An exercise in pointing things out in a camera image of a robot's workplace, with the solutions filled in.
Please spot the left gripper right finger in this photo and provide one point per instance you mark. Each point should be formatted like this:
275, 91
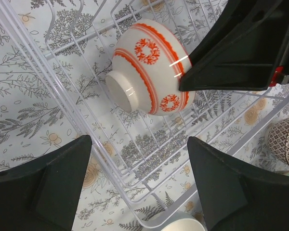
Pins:
235, 195

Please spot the brown geometric patterned bowl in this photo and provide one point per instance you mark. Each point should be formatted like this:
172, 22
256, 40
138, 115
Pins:
277, 139

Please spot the floral table mat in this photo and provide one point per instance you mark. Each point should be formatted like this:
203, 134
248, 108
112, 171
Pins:
54, 56

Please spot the mint green bowl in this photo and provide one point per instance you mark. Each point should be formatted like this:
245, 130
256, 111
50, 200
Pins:
179, 221

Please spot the orange floral bowl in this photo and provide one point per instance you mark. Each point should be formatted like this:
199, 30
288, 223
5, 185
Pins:
148, 63

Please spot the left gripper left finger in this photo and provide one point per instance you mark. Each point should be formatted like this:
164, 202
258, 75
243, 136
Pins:
43, 194

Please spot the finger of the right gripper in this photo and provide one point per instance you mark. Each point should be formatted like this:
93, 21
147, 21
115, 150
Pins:
246, 49

